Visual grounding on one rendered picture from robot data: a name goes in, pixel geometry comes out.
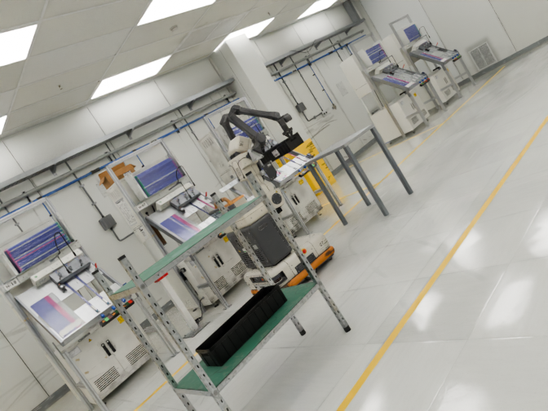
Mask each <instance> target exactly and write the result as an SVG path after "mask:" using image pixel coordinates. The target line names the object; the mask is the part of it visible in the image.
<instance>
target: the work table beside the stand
mask: <svg viewBox="0 0 548 411"><path fill-rule="evenodd" d="M369 130H371V132H372V134H373V136H374V138H375V139H376V140H377V142H378V144H379V146H380V148H381V149H382V151H383V152H384V154H385V156H386V157H387V160H388V161H389V162H390V164H391V166H392V168H393V170H394V171H395V173H396V174H397V176H398V178H399V179H400V182H401V183H402V184H403V186H404V188H405V190H406V192H407V193H408V194H409V195H410V194H412V193H413V190H412V188H411V187H410V186H409V183H408V182H407V180H406V178H405V177H404V175H403V173H402V172H401V170H400V168H399V167H398V165H397V164H396V161H395V160H394V158H393V156H392V155H391V153H390V151H389V150H388V148H387V146H386V145H385V143H384V142H383V140H382V138H381V136H380V134H379V133H378V131H377V129H376V128H375V126H374V124H372V125H370V126H367V127H365V128H364V129H362V130H359V131H357V132H356V133H354V134H352V135H349V136H348V137H346V138H344V139H341V140H340V141H338V142H337V143H335V144H332V145H331V146H329V147H328V148H327V149H325V150H324V151H322V152H321V153H319V154H318V155H316V156H315V157H313V158H312V159H311V160H310V161H308V162H306V163H305V164H306V165H307V167H308V169H309V170H310V171H311V173H312V175H313V177H314V178H315V180H316V182H317V183H318V184H319V186H320V188H321V190H322V192H323V193H324V194H325V196H326V198H327V199H328V201H329V203H330V205H331V206H332V207H333V209H334V211H335V212H336V214H337V216H338V217H339V219H340V220H341V222H342V224H343V226H346V225H347V224H348V222H347V221H346V219H345V218H344V216H343V214H342V212H341V210H340V209H339V208H338V206H337V204H336V203H335V201H334V199H333V198H332V197H331V195H330V193H329V191H328V189H327V188H326V186H325V185H324V183H323V182H322V180H321V178H320V176H319V175H318V174H317V172H316V170H315V168H314V167H313V165H312V163H313V162H315V161H318V160H320V159H321V158H323V157H326V156H328V155H330V154H332V153H335V154H336V156H337V158H338V159H339V161H340V162H341V164H342V166H343V168H344V169H345V171H346V172H347V174H348V176H349V177H350V179H351V181H352V182H353V184H354V185H355V187H356V189H357V191H358V192H359V194H360V195H361V197H362V199H363V200H364V202H365V204H366V205H367V206H370V205H371V202H370V201H369V199H368V197H367V196H366V195H365V192H364V191H363V189H362V187H361V186H360V184H359V183H358V181H357V179H356V177H355V176H354V175H353V173H352V172H351V169H350V168H349V166H348V164H347V163H346V161H345V160H344V158H343V156H342V154H341V153H340V152H339V150H340V149H342V148H343V149H344V151H345V152H346V154H347V155H348V157H349V159H350V160H351V163H352V164H353V166H354V167H355V168H356V171H357V172H358V174H359V176H360V177H361V179H362V180H363V182H364V184H365V186H366V187H367V189H368V190H369V192H370V194H371V195H372V197H373V199H374V200H375V202H376V203H377V205H378V207H379V209H380V210H381V211H382V214H383V215H384V216H388V215H389V212H388V211H387V208H386V207H385V206H384V204H383V203H382V200H381V199H380V197H379V195H378V194H377V193H376V191H375V189H374V188H373V185H372V184H371V183H370V181H369V179H368V177H367V176H366V174H365V172H364V171H363V169H362V168H361V166H360V164H359V162H358V161H357V160H356V157H355V156H354V154H353V152H352V151H351V149H350V148H349V146H348V145H349V144H351V143H352V142H353V141H355V140H356V139H358V138H359V137H361V136H362V135H363V134H364V133H366V132H367V131H369Z"/></svg>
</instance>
